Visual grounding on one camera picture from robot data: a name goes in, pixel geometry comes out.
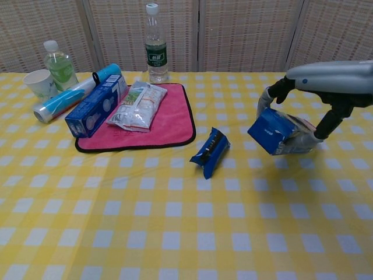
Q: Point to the white paper cup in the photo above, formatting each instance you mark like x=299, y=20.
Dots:
x=39, y=84

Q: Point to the small dark blue snack packet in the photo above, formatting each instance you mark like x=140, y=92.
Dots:
x=211, y=151

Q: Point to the yellow white checked tablecloth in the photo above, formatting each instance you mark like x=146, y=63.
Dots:
x=175, y=218

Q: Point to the small bottle light green label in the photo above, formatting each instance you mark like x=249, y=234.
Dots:
x=61, y=70

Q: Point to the bamboo folding screen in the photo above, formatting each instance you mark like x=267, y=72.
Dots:
x=239, y=35

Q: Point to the blue white plastic wrap roll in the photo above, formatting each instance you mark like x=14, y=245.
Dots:
x=58, y=102

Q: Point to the pink cloth black trim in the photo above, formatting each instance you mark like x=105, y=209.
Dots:
x=173, y=125

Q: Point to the blue toothpaste box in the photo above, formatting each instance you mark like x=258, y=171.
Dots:
x=93, y=111

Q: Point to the tall clear bottle dark label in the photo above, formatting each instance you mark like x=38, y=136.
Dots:
x=156, y=58

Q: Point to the silver snack packet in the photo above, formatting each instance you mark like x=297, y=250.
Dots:
x=137, y=108

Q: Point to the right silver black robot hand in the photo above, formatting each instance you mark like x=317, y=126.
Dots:
x=335, y=77

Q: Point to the blue pink cookie box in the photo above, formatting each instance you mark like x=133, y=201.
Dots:
x=268, y=131

